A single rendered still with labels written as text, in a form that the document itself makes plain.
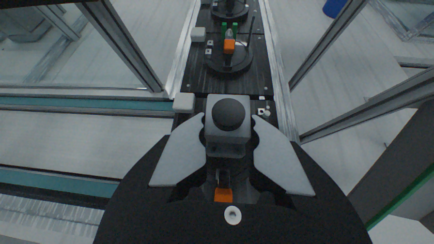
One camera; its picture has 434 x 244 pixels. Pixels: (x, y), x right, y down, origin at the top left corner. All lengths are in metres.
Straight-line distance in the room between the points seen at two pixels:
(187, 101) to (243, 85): 0.15
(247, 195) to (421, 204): 0.26
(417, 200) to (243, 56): 0.41
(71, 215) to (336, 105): 0.76
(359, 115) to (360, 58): 0.60
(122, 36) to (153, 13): 0.70
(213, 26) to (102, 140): 0.49
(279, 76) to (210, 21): 0.32
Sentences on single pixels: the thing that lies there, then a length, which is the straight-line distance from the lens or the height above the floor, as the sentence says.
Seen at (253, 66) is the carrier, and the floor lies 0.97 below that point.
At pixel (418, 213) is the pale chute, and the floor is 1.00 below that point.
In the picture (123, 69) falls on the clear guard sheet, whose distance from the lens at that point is 0.36.
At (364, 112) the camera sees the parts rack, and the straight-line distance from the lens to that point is 0.26.
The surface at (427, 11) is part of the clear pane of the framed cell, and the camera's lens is 1.14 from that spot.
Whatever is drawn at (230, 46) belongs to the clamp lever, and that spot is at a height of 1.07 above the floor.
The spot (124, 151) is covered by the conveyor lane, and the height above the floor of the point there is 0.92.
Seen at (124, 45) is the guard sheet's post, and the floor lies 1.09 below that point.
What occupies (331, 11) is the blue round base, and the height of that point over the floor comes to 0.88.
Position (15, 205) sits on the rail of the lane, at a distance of 0.50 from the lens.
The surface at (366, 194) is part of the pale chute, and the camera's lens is 0.28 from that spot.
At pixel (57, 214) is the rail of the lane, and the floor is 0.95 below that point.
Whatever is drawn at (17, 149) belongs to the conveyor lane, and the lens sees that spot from 0.66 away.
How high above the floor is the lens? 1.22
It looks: 67 degrees down
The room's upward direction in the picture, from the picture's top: 4 degrees counter-clockwise
